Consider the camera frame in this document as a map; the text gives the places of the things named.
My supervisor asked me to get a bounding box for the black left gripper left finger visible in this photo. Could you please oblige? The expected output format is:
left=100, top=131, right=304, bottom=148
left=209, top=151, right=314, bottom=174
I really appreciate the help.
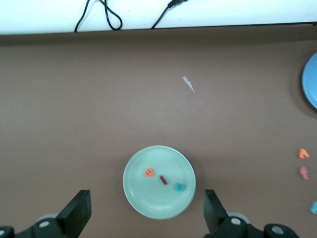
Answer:
left=17, top=189, right=92, bottom=238

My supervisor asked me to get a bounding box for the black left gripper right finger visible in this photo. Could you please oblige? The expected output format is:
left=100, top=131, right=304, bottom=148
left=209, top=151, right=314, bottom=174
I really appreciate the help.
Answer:
left=204, top=189, right=264, bottom=238

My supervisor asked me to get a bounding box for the green plate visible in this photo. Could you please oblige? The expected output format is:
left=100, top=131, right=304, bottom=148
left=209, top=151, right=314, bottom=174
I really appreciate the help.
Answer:
left=122, top=145, right=197, bottom=220

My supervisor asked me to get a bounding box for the dark red foam letter f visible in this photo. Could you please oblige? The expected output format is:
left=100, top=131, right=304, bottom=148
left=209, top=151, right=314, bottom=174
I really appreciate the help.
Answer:
left=298, top=166, right=310, bottom=181

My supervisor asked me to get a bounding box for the orange foam letter v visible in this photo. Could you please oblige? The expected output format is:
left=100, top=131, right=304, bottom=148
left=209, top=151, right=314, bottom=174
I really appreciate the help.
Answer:
left=297, top=148, right=311, bottom=159

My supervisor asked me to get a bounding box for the white paper scrap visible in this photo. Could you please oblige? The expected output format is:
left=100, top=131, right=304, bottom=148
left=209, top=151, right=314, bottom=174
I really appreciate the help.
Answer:
left=182, top=75, right=196, bottom=93

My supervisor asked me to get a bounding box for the blue plate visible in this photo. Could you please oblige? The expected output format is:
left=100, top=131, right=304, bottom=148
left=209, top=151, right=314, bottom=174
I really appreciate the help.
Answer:
left=302, top=51, right=317, bottom=110

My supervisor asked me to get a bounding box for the black floor cable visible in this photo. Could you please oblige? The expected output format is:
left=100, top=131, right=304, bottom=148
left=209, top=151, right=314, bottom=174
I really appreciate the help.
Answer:
left=74, top=0, right=123, bottom=33
left=151, top=0, right=189, bottom=30

